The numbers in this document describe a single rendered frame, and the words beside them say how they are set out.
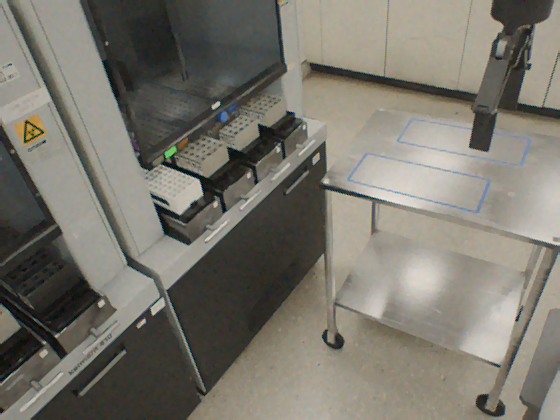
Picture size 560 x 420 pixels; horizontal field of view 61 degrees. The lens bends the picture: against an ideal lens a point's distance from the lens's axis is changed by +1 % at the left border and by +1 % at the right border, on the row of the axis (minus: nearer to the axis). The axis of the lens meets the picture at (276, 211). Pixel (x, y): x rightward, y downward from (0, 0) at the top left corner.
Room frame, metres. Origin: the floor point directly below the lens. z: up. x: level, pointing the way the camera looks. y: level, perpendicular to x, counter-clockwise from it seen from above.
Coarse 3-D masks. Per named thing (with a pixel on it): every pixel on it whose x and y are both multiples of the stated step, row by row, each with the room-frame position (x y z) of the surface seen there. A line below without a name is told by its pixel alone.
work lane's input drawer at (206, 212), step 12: (204, 192) 1.06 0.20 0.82; (156, 204) 1.03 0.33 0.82; (192, 204) 1.00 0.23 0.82; (204, 204) 1.01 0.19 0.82; (216, 204) 1.03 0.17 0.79; (168, 216) 0.99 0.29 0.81; (180, 216) 0.97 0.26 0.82; (192, 216) 0.97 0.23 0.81; (204, 216) 0.99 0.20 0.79; (216, 216) 1.02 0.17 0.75; (180, 228) 0.96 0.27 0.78; (192, 228) 0.95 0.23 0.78; (204, 228) 0.98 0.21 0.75; (216, 228) 0.97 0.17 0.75; (192, 240) 0.94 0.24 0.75; (204, 240) 0.93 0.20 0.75
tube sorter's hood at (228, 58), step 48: (96, 0) 1.00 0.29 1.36; (144, 0) 1.09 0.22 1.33; (192, 0) 1.19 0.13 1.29; (240, 0) 1.32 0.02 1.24; (144, 48) 1.06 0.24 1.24; (192, 48) 1.16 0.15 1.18; (240, 48) 1.30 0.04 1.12; (144, 96) 1.03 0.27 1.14; (192, 96) 1.14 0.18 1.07; (240, 96) 1.26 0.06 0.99; (144, 144) 1.00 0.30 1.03
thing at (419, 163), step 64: (384, 128) 1.26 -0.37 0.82; (448, 128) 1.21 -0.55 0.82; (384, 192) 0.95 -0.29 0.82; (448, 192) 0.91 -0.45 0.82; (512, 192) 0.88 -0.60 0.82; (384, 256) 1.21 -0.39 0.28; (448, 256) 1.17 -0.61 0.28; (384, 320) 0.93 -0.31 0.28; (448, 320) 0.89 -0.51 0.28; (512, 320) 0.86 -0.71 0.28
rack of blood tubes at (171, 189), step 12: (156, 168) 1.14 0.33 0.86; (168, 168) 1.13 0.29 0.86; (156, 180) 1.08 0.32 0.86; (168, 180) 1.07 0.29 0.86; (180, 180) 1.07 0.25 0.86; (192, 180) 1.06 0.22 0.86; (156, 192) 1.02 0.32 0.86; (168, 192) 1.02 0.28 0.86; (180, 192) 1.02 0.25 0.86; (192, 192) 1.02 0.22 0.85; (168, 204) 1.04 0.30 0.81; (180, 204) 0.99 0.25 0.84
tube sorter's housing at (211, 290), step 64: (64, 0) 0.96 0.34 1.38; (64, 64) 0.93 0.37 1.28; (320, 128) 1.45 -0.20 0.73; (128, 192) 0.95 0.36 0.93; (320, 192) 1.44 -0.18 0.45; (128, 256) 0.93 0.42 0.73; (192, 256) 0.93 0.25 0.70; (256, 256) 1.12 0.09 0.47; (320, 256) 1.41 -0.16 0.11; (192, 320) 0.88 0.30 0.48; (256, 320) 1.07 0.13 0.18
